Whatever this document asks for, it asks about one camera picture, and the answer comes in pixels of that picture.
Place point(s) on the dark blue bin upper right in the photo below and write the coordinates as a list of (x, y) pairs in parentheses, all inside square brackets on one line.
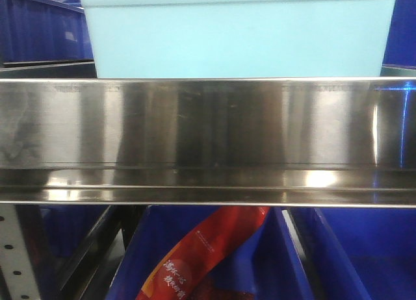
[(400, 48)]

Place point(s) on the red snack bag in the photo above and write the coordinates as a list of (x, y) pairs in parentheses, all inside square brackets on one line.
[(182, 269)]

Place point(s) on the dark blue bin upper left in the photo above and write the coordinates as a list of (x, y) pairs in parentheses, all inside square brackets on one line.
[(43, 30)]

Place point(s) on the dark blue bin lower right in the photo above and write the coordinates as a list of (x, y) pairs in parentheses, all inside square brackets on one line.
[(360, 253)]

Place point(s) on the white perforated shelf upright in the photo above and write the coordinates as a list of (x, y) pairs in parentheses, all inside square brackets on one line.
[(15, 261)]

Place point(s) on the dark blue bin lower left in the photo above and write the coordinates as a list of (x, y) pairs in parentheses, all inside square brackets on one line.
[(67, 225)]

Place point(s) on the light blue plastic bin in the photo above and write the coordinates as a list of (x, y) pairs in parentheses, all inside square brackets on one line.
[(154, 39)]

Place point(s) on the dark blue bin lower centre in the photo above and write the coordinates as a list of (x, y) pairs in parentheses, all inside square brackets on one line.
[(266, 266)]

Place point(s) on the dark blue bin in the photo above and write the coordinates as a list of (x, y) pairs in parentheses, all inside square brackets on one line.
[(43, 30), (266, 266), (67, 225), (400, 48), (360, 253)]

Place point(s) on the stainless steel shelf rail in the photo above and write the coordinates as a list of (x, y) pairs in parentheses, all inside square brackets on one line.
[(293, 142)]

